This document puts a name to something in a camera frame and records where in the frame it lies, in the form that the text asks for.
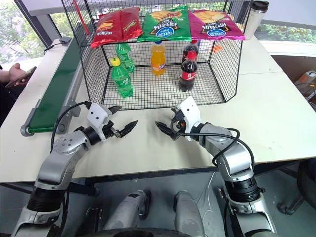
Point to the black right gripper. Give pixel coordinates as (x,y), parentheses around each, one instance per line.
(177,129)

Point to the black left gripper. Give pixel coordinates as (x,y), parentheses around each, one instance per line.
(109,132)

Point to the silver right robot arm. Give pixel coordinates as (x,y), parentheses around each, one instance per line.
(234,160)

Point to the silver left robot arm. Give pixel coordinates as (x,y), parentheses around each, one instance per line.
(61,148)

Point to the green conveyor belt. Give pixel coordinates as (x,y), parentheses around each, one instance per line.
(55,86)

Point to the bare person hand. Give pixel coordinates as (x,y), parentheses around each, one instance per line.
(16,71)

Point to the green soda bottle yellow cap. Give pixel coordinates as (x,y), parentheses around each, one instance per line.
(121,79)

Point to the cola bottle red cap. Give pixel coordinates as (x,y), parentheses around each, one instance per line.
(190,47)
(188,72)

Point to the orange soda bottle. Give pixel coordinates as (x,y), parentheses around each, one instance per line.
(158,59)

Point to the small orange object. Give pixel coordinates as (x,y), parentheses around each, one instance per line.
(218,48)

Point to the silver left robot leg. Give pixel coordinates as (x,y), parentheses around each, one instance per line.
(128,209)

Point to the silver robot leg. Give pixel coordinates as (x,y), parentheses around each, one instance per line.
(187,212)
(128,209)

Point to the red chips bag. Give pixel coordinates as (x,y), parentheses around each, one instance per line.
(116,26)

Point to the green chips bag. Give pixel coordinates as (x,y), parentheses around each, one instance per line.
(164,24)

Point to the silver right robot leg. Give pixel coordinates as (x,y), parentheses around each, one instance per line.
(187,212)

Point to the grey power adapter box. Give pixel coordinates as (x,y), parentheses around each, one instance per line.
(65,41)

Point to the purple chips bag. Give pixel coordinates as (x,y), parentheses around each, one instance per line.
(214,26)

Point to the dark smartphone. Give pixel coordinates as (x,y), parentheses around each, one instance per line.
(23,75)

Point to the red rod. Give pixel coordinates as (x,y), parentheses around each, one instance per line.
(81,17)

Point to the dark rounded robot torso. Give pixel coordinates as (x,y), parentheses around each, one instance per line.
(145,233)

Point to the person dark clothing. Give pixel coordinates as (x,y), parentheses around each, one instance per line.
(5,98)

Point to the white tumbler black lid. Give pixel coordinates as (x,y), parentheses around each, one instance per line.
(254,22)

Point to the cardboard box with device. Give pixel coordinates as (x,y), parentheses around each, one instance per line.
(306,82)

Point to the black office chair base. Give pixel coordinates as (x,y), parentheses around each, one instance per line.
(304,177)

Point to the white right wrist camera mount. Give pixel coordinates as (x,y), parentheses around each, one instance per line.
(191,111)

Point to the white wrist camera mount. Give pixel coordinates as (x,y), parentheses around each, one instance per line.
(191,111)
(97,113)

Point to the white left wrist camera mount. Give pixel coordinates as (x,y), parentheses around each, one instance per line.
(97,113)

